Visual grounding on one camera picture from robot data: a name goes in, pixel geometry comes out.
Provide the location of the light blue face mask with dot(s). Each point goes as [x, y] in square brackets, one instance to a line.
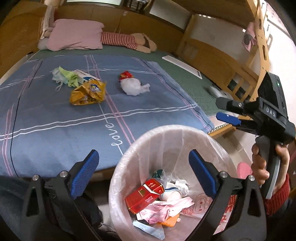
[59, 78]

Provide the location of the green paper strip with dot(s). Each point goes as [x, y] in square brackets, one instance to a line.
[70, 78]

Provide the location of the orange snack wrapper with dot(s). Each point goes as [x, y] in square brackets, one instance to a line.
[171, 221]

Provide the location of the pink pillow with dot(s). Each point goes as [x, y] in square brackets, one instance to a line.
[75, 34]

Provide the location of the blue plaid bed sheet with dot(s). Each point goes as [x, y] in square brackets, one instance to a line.
[43, 133]

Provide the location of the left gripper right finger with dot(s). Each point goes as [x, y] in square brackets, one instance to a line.
[247, 220]

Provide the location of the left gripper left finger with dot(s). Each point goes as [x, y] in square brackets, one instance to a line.
[50, 211]

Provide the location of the dark green wrapper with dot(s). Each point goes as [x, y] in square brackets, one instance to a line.
[159, 174]

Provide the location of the white crumpled plastic bag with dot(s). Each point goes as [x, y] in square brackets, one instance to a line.
[133, 87]

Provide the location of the pink stool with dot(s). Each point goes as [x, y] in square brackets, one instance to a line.
[243, 170]

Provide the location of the pink hanging cloth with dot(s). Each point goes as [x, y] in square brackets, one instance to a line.
[249, 39]

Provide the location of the white trash bin with liner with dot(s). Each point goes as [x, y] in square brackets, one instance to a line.
[166, 148]

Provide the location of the red small wrapper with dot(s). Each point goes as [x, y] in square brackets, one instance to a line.
[125, 75]

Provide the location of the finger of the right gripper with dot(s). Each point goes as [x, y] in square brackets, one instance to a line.
[235, 121]

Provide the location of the white blue paper cup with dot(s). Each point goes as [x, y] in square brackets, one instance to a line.
[171, 194]

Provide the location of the person right hand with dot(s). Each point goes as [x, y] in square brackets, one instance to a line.
[259, 164]

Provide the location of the striped plush doll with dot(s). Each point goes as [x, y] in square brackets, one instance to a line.
[138, 41]

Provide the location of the green bed mat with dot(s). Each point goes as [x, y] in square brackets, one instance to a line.
[194, 86]

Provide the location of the white crumpled tissue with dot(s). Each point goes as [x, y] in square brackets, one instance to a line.
[182, 186]

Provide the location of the yellow snack bag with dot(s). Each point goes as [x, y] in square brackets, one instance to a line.
[90, 92]

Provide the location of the white massage device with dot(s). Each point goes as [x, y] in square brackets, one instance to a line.
[216, 93]

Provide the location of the wooden bunk bed frame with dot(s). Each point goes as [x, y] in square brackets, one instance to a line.
[22, 27]

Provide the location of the white flat board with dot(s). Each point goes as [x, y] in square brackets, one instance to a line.
[183, 65]

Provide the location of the hanging clothes bundle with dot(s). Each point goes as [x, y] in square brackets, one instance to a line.
[47, 24]

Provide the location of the pink plastic bag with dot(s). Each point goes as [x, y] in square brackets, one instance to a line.
[160, 211]

